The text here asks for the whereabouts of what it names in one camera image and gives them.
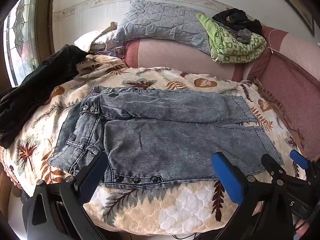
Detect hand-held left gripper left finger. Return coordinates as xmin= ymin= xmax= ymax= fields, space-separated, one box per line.
xmin=26 ymin=151 xmax=109 ymax=240

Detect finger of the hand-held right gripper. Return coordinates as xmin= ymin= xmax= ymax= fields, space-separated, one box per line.
xmin=261 ymin=153 xmax=287 ymax=182
xmin=289 ymin=149 xmax=320 ymax=180

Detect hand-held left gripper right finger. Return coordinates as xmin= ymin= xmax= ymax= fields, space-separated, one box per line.
xmin=211 ymin=151 xmax=297 ymax=240

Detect grey washed denim pants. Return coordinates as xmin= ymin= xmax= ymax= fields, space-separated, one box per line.
xmin=47 ymin=85 xmax=284 ymax=189

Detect person's right hand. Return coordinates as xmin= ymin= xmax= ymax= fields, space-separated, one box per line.
xmin=295 ymin=219 xmax=312 ymax=234

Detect leaf printed plush blanket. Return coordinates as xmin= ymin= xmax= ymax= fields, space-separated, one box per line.
xmin=0 ymin=55 xmax=308 ymax=235

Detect black jacket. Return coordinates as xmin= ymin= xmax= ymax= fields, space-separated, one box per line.
xmin=0 ymin=44 xmax=90 ymax=149

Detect green patterned blanket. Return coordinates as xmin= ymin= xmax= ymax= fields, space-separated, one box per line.
xmin=196 ymin=13 xmax=267 ymax=64

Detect purple printed cloth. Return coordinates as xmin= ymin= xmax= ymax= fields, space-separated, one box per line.
xmin=96 ymin=45 xmax=127 ymax=59

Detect grey cloth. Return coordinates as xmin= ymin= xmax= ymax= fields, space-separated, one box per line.
xmin=232 ymin=28 xmax=253 ymax=43

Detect pink sofa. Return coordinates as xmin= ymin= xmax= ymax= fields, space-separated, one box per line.
xmin=124 ymin=25 xmax=320 ymax=160

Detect cream pillow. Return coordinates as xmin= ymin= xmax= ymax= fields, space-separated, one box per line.
xmin=74 ymin=22 xmax=125 ymax=53

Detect black cloth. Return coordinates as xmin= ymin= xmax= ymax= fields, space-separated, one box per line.
xmin=212 ymin=8 xmax=263 ymax=35

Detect stained glass window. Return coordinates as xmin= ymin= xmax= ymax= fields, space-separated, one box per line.
xmin=0 ymin=0 xmax=55 ymax=88

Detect black cable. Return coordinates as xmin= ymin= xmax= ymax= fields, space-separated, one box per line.
xmin=172 ymin=232 xmax=200 ymax=240

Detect white cord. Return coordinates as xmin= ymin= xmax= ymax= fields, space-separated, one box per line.
xmin=266 ymin=29 xmax=279 ymax=54

